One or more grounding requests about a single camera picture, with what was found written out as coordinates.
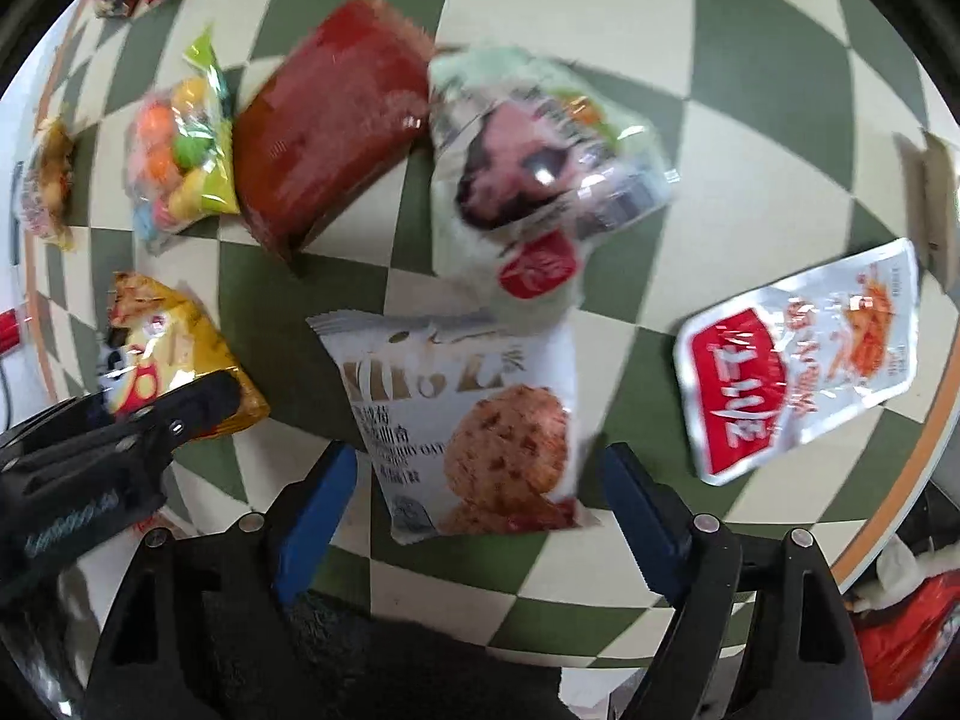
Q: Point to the colourful candy balls bag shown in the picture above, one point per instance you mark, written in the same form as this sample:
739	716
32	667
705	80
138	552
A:
180	157

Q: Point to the yellow snack packet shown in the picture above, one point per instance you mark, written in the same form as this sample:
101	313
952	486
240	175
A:
195	345

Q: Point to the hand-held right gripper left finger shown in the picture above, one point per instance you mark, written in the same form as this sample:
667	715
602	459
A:
315	521

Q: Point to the cardboard box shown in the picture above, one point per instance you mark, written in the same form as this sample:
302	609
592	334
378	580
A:
934	187

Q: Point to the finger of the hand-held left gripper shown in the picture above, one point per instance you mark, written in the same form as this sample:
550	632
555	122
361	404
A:
195	405

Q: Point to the red white bag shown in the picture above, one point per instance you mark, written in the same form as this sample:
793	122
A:
907	645

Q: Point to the clear packet with red label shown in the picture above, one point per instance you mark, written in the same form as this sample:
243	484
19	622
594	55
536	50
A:
480	255

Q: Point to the dark red snack packet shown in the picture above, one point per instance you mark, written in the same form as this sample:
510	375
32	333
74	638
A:
330	135

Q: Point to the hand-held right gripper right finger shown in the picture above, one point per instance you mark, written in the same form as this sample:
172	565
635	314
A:
645	525

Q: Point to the clear brown snack packet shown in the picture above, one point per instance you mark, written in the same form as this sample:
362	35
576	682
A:
49	180

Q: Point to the white cookie snack packet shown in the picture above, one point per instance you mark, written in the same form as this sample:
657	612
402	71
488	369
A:
450	405

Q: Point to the white packet with red label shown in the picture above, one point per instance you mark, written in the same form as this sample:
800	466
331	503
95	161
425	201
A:
735	382

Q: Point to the green cream checkered table mat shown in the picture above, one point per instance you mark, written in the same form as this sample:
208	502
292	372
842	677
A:
750	30

